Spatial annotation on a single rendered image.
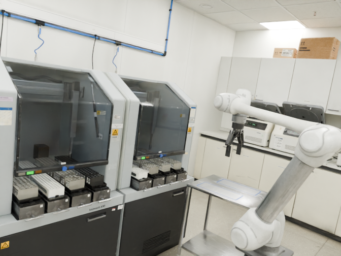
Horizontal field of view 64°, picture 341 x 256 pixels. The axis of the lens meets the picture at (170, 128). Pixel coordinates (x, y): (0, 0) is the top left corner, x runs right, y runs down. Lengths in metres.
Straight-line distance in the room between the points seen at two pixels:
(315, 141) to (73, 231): 1.52
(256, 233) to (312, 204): 2.55
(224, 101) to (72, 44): 1.91
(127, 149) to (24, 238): 0.87
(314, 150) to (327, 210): 2.75
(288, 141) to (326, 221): 1.07
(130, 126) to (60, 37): 1.29
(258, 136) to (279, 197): 2.75
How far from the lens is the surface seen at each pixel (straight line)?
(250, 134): 4.19
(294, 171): 1.38
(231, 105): 1.57
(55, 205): 1.84
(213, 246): 2.58
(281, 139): 4.02
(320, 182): 3.93
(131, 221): 2.28
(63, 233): 1.96
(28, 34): 2.87
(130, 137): 2.11
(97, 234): 2.13
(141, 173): 2.22
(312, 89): 4.21
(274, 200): 1.45
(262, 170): 4.16
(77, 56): 3.06
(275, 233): 1.70
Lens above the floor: 1.56
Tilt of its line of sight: 8 degrees down
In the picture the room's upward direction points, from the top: 8 degrees clockwise
